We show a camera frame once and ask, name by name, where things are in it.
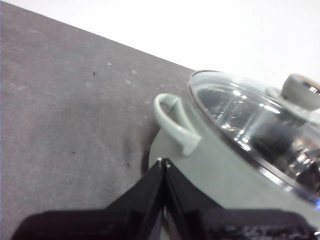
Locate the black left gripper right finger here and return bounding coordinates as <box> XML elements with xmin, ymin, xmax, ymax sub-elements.
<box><xmin>163</xmin><ymin>158</ymin><xmax>319</xmax><ymax>240</ymax></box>

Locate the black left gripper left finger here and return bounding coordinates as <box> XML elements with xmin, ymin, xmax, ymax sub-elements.
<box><xmin>11</xmin><ymin>159</ymin><xmax>166</xmax><ymax>240</ymax></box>

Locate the glass lid with green knob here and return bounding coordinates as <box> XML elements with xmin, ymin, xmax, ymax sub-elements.
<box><xmin>188</xmin><ymin>70</ymin><xmax>320</xmax><ymax>209</ymax></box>

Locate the pale green electric cooking pot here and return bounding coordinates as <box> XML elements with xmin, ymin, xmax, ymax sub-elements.
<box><xmin>148</xmin><ymin>70</ymin><xmax>320</xmax><ymax>240</ymax></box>

